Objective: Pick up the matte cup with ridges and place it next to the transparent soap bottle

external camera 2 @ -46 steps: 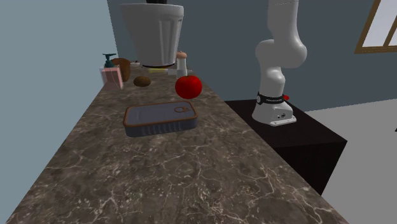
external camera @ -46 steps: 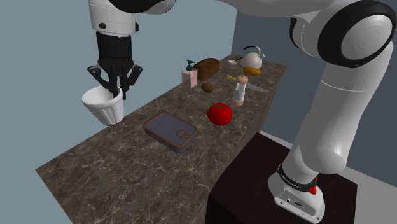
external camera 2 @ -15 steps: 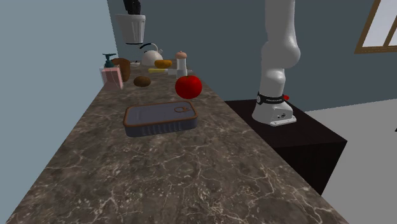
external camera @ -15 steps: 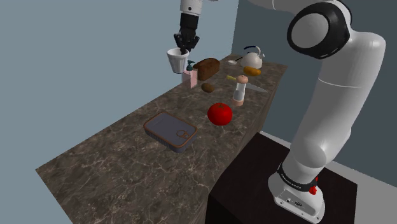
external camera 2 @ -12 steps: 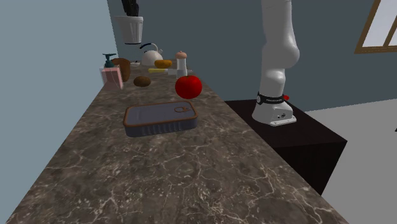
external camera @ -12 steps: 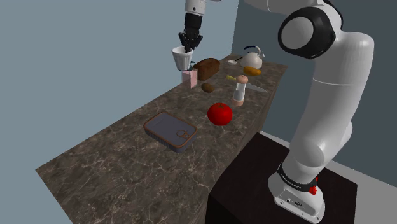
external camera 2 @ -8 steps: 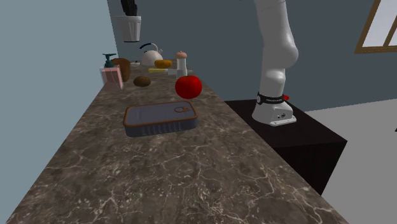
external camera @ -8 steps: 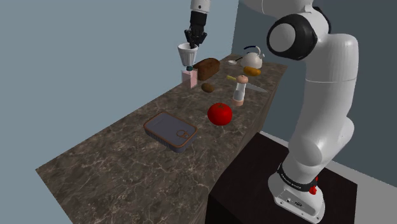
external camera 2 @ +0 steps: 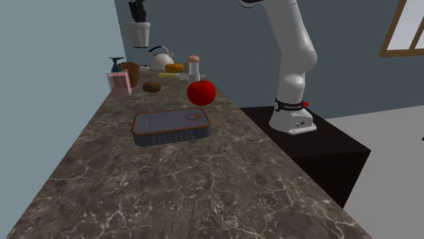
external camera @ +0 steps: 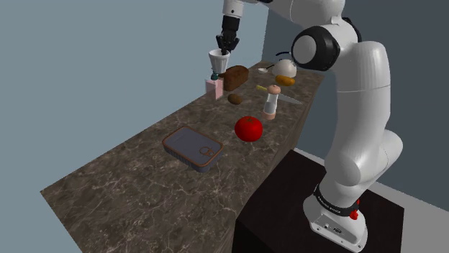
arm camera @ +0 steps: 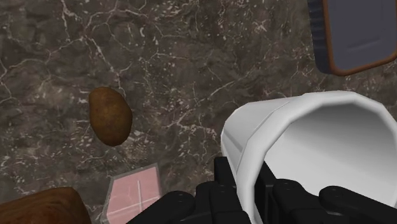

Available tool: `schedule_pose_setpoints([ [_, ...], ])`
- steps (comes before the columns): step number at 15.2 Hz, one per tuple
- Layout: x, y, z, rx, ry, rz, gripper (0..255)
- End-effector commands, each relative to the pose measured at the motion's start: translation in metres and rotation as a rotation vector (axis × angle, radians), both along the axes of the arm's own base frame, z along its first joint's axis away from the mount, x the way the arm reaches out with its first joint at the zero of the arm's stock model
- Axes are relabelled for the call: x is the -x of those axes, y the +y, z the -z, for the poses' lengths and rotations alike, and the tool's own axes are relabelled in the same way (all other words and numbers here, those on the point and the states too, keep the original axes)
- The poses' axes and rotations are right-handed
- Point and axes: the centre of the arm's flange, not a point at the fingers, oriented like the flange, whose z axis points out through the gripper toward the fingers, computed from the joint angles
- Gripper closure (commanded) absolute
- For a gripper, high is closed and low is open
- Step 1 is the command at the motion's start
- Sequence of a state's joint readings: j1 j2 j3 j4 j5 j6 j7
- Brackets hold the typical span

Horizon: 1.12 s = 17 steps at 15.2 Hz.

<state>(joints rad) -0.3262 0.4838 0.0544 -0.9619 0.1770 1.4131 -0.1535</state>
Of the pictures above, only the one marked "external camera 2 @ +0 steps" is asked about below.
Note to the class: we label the red tomato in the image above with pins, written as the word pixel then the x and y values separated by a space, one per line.
pixel 201 93

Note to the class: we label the grey sardine tin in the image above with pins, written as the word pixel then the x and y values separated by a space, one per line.
pixel 169 124

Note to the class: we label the wooden framed window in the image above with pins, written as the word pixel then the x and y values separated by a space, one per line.
pixel 387 52

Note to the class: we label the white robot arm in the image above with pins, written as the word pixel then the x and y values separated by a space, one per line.
pixel 293 49

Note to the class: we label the brown kiwi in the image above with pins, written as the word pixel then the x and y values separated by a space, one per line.
pixel 151 87

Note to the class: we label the brown bread loaf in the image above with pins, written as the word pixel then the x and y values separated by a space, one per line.
pixel 134 74

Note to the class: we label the small white dish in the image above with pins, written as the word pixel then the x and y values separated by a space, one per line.
pixel 144 68

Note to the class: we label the pink soap dispenser teal pump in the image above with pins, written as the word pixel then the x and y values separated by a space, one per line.
pixel 118 82

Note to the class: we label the black robot stand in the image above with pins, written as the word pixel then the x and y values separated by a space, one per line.
pixel 318 149

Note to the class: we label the orange potato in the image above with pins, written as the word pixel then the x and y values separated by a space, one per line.
pixel 174 68

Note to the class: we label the white pepper mill tan top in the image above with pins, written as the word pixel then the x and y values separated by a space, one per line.
pixel 193 70

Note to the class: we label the black utensils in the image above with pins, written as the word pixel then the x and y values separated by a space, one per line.
pixel 137 11

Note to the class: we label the white utensil holder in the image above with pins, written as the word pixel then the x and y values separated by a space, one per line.
pixel 138 34

